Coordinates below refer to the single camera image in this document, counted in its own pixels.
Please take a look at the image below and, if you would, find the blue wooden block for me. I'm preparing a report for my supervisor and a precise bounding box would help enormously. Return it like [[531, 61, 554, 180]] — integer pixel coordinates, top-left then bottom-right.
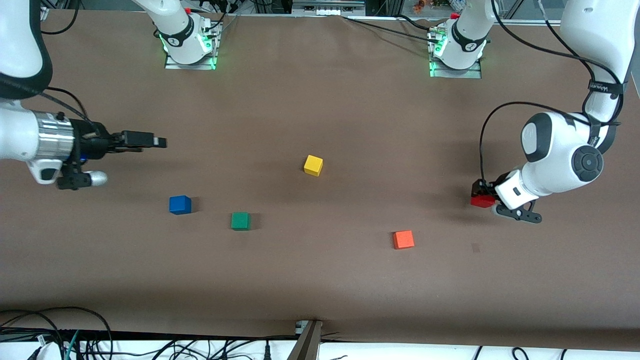
[[169, 195, 193, 216]]

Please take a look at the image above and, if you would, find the yellow wooden block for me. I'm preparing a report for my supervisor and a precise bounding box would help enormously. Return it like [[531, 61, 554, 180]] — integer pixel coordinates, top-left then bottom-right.
[[303, 155, 324, 177]]

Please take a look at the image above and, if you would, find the brown paper table cover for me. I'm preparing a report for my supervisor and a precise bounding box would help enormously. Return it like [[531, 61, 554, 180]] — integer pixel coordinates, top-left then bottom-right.
[[0, 9, 640, 352]]

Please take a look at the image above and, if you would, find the white power strip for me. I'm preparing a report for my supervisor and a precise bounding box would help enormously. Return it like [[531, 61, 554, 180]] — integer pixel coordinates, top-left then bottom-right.
[[292, 0, 366, 16]]

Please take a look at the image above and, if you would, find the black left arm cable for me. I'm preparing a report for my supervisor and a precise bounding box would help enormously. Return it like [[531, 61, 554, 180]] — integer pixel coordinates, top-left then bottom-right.
[[478, 0, 629, 190]]

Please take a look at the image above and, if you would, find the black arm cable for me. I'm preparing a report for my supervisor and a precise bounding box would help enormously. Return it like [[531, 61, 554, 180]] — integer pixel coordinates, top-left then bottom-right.
[[39, 0, 97, 126], [478, 0, 629, 190]]

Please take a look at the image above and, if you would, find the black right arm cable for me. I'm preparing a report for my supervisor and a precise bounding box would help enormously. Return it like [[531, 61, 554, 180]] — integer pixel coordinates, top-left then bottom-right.
[[39, 0, 97, 126]]

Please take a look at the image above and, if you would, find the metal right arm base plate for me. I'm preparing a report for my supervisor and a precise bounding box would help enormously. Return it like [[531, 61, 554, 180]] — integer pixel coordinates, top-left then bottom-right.
[[164, 21, 221, 71]]

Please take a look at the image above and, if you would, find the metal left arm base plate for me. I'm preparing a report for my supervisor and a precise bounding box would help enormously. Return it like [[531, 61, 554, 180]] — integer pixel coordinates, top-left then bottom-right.
[[428, 27, 484, 79]]

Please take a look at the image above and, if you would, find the black left arm strap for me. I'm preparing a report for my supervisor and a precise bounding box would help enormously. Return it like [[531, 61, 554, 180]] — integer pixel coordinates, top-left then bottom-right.
[[587, 78, 626, 97]]

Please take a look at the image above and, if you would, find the black cable across table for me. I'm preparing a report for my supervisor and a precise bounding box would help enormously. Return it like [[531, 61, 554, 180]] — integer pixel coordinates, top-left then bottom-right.
[[344, 15, 437, 44]]

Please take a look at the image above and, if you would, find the looping black cable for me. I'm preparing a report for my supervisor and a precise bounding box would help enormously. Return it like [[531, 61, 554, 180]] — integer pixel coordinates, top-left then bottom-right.
[[0, 306, 114, 360]]

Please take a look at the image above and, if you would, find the green cable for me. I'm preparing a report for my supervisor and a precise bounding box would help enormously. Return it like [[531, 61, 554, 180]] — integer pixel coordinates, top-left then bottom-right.
[[63, 330, 81, 360]]

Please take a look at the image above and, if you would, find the grey metal post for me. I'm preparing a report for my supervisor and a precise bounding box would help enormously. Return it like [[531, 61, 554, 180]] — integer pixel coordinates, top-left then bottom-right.
[[287, 319, 324, 360]]

